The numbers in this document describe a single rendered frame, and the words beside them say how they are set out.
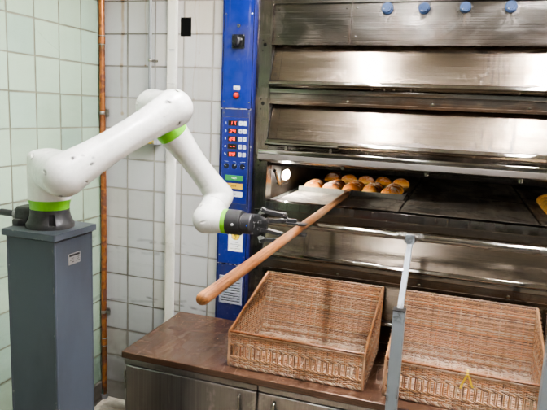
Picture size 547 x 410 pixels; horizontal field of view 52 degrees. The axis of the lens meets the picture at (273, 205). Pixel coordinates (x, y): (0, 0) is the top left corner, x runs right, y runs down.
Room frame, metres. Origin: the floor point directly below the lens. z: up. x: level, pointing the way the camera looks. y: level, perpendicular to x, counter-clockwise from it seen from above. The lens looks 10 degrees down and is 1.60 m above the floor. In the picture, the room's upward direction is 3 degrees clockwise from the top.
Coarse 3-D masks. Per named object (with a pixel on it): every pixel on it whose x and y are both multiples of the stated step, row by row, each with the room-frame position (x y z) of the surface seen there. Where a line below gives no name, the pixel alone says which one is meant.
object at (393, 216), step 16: (272, 208) 2.57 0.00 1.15; (288, 208) 2.55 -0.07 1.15; (304, 208) 2.52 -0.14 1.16; (320, 208) 2.50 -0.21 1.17; (336, 208) 2.48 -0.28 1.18; (352, 208) 2.47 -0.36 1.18; (416, 224) 2.37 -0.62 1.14; (432, 224) 2.34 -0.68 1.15; (448, 224) 2.33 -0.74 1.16; (464, 224) 2.31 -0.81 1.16; (480, 224) 2.29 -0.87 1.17; (496, 224) 2.27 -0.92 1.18; (512, 224) 2.26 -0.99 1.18; (528, 224) 2.28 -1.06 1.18
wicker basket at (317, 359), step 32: (256, 288) 2.39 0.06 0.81; (288, 288) 2.49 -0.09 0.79; (320, 288) 2.45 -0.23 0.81; (352, 288) 2.40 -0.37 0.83; (384, 288) 2.37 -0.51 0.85; (256, 320) 2.40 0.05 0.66; (288, 320) 2.45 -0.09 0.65; (320, 320) 2.41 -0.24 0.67; (352, 320) 2.37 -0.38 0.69; (256, 352) 2.06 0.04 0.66; (288, 352) 2.02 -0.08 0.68; (320, 352) 1.99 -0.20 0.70; (352, 352) 1.94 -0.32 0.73; (352, 384) 1.94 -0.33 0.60
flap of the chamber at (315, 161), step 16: (272, 160) 2.47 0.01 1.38; (288, 160) 2.39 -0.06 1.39; (304, 160) 2.37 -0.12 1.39; (320, 160) 2.35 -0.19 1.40; (336, 160) 2.33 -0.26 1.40; (352, 160) 2.31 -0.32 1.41; (464, 176) 2.31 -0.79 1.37; (480, 176) 2.20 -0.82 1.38; (496, 176) 2.13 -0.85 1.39; (512, 176) 2.12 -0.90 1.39; (528, 176) 2.10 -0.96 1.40; (544, 176) 2.08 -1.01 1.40
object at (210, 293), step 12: (336, 204) 2.49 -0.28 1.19; (312, 216) 2.09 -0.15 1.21; (300, 228) 1.90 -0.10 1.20; (276, 240) 1.68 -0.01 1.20; (288, 240) 1.75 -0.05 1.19; (264, 252) 1.54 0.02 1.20; (240, 264) 1.40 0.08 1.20; (252, 264) 1.44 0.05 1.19; (228, 276) 1.30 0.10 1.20; (240, 276) 1.35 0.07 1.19; (216, 288) 1.21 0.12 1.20; (204, 300) 1.16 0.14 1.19
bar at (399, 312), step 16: (272, 224) 2.18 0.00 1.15; (320, 224) 2.12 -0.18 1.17; (416, 240) 2.00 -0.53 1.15; (432, 240) 1.98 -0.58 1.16; (448, 240) 1.97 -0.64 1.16; (464, 240) 1.95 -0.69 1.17; (480, 240) 1.94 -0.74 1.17; (400, 288) 1.87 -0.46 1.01; (400, 304) 1.83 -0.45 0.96; (400, 320) 1.79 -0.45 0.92; (400, 336) 1.79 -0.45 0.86; (400, 352) 1.79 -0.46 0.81; (400, 368) 1.82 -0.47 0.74; (544, 368) 1.66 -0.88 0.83; (544, 384) 1.65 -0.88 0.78; (544, 400) 1.65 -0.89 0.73
